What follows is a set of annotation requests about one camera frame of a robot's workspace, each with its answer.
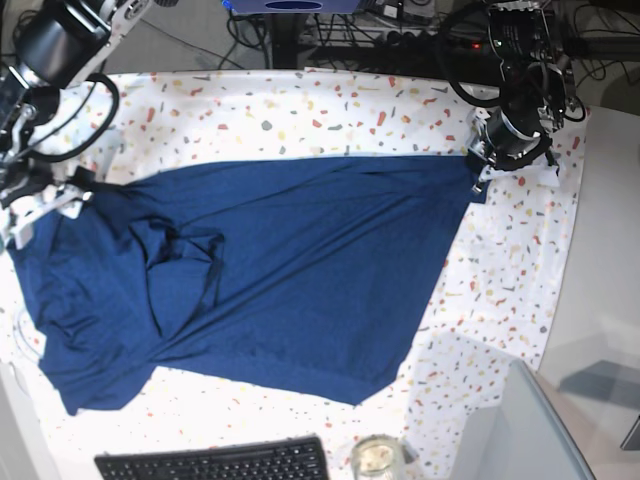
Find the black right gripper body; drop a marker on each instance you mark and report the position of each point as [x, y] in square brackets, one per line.
[23, 181]

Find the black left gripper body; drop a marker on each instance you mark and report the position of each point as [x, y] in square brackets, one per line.
[506, 141]

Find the dark blue t-shirt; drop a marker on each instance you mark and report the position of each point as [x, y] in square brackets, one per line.
[304, 275]

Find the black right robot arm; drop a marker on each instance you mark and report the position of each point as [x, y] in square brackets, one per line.
[61, 46]

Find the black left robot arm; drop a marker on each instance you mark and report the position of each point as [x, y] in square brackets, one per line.
[536, 90]

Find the black power strip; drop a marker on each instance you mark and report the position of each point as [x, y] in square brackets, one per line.
[349, 36]

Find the terrazzo patterned table cloth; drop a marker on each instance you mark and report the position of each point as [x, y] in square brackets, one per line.
[495, 300]

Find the blue box with oval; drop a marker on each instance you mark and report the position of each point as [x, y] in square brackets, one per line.
[291, 6]

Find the clear glass jar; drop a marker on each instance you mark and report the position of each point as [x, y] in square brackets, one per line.
[378, 457]

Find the black computer keyboard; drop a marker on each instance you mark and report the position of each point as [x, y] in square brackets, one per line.
[298, 458]

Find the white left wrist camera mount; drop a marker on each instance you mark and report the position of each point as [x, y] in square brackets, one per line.
[483, 176]

